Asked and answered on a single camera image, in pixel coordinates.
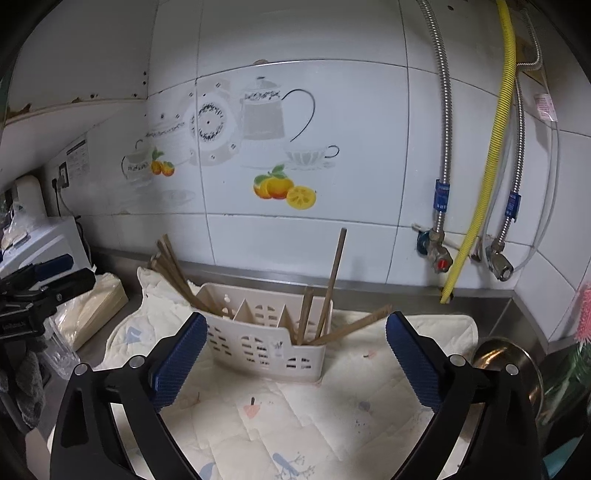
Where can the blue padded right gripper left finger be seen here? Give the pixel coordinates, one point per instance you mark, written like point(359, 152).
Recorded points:
point(86, 442)

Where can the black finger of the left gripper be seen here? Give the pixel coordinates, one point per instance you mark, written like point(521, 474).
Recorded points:
point(70, 286)

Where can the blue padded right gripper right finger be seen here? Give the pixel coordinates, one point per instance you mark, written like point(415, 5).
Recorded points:
point(505, 442)

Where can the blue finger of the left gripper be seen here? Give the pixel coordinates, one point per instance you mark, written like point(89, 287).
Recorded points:
point(54, 267)

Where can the lone wooden chopstick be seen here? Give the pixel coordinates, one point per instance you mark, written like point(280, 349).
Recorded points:
point(331, 283)

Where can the crossing wooden chopstick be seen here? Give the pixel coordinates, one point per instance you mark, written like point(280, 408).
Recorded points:
point(348, 329)

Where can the short wooden chopstick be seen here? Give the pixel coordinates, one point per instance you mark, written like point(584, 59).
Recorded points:
point(305, 314)

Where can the bagged disposable chopsticks pack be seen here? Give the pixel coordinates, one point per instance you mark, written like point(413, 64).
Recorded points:
point(79, 319)

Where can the green glass jar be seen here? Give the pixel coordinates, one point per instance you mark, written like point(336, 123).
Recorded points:
point(566, 379)

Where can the steel saucepan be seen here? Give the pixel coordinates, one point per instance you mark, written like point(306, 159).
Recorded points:
point(496, 353)

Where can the pink bottle brush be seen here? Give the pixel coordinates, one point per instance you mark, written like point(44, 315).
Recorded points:
point(583, 332)

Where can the chrome angle valve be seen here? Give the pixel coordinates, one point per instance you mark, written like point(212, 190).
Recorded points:
point(489, 252)

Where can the beige plastic utensil holder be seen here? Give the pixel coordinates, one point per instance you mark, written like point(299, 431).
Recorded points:
point(260, 338)

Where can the white thin water tube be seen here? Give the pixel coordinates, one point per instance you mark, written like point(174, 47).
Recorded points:
point(516, 148)

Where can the wall power socket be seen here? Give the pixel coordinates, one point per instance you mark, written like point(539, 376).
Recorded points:
point(63, 177)

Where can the red handled angle valve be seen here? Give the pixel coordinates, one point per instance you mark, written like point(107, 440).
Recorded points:
point(430, 244)

